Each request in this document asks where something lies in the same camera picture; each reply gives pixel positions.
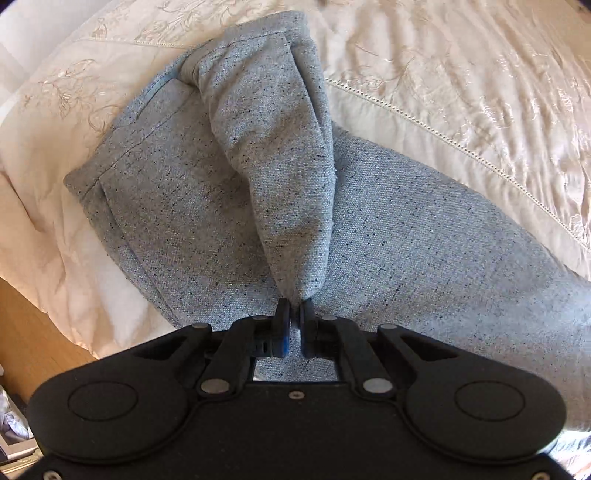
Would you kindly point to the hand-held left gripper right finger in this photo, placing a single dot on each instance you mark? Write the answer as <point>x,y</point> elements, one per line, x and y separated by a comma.
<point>304,328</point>

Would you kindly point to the grey speckled pants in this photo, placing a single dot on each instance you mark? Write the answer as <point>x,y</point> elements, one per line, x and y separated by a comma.
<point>184,207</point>

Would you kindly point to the cream embroidered bedspread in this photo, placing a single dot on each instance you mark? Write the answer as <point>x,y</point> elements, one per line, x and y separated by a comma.
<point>461,69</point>

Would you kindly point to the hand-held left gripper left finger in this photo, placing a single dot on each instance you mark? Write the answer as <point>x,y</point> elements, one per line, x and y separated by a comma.
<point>282,328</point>

